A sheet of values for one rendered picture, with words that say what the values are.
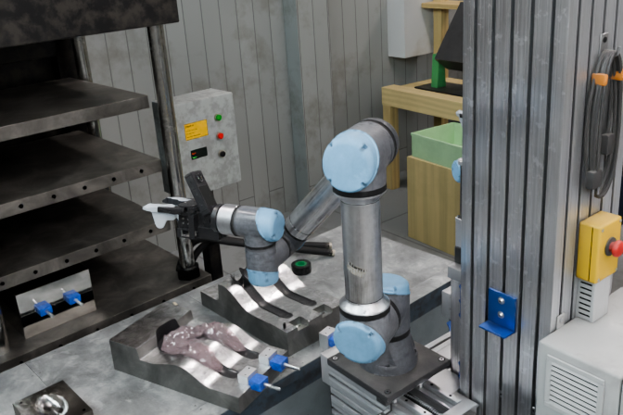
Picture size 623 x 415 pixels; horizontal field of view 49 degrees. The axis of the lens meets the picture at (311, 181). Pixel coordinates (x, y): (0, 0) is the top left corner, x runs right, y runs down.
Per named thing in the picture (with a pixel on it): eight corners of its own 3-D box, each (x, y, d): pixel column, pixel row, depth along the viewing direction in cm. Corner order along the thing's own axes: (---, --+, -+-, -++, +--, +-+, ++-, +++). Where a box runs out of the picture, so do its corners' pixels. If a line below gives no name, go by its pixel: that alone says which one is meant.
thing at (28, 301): (96, 309, 262) (88, 269, 256) (25, 339, 245) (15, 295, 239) (44, 270, 297) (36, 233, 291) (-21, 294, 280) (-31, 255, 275)
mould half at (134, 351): (288, 365, 217) (286, 334, 213) (240, 413, 196) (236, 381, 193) (169, 329, 242) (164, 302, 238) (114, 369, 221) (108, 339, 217)
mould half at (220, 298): (346, 324, 238) (344, 290, 233) (288, 357, 221) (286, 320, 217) (257, 280, 273) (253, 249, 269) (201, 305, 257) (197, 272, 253)
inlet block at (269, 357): (304, 372, 208) (303, 357, 206) (296, 381, 204) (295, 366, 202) (269, 361, 215) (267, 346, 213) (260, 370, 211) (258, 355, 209)
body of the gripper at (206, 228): (173, 236, 170) (215, 243, 165) (171, 203, 168) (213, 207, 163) (192, 229, 177) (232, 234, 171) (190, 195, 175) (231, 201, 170)
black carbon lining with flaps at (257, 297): (320, 308, 236) (318, 282, 233) (284, 326, 226) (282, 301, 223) (258, 277, 261) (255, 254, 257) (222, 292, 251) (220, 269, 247)
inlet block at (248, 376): (286, 392, 200) (284, 376, 198) (276, 402, 196) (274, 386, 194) (248, 381, 206) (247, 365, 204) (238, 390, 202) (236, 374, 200)
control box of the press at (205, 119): (266, 387, 338) (236, 93, 290) (216, 416, 320) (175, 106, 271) (239, 369, 354) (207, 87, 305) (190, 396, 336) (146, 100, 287)
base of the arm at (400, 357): (430, 358, 175) (429, 324, 171) (387, 384, 166) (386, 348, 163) (387, 335, 186) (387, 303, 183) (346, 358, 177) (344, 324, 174)
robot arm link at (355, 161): (401, 341, 165) (397, 119, 147) (380, 376, 152) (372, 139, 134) (355, 332, 170) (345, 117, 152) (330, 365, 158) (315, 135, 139)
